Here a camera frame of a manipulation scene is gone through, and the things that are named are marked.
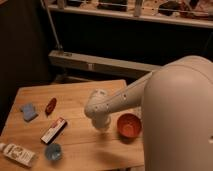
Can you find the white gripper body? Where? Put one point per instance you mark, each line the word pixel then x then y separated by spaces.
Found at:
pixel 101 123

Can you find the red-brown ceramic bowl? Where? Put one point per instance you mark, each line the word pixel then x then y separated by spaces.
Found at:
pixel 129 125

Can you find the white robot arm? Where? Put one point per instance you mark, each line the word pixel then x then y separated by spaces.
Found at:
pixel 176 103

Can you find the red oblong object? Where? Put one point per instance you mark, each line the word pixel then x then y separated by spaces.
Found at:
pixel 51 106

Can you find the small blue cup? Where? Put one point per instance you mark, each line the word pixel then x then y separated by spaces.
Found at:
pixel 53 152

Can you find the blue sponge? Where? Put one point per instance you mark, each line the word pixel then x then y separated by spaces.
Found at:
pixel 29 112

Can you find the grey metal pole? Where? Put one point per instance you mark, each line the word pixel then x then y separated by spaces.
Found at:
pixel 58 44

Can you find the white plastic bottle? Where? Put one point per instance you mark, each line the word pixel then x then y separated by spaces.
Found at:
pixel 18 154

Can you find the wooden shelf with clutter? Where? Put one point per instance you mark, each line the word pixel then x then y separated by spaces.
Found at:
pixel 194 13

